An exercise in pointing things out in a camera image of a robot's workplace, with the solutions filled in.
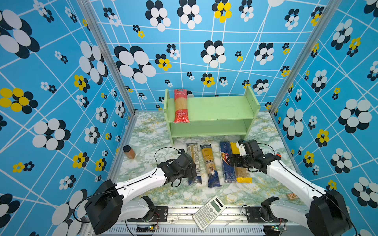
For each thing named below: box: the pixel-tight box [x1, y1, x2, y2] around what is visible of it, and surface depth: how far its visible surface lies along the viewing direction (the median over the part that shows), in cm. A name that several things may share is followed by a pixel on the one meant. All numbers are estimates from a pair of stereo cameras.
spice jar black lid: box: [123, 145, 132, 153], surface depth 89 cm
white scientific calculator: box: [192, 195, 227, 232], surface depth 75 cm
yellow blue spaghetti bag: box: [200, 144, 222, 188], surface depth 89 cm
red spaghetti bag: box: [173, 88, 190, 124], surface depth 82 cm
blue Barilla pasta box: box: [220, 141, 237, 184], surface depth 87 cm
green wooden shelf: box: [163, 85, 261, 146], surface depth 90 cm
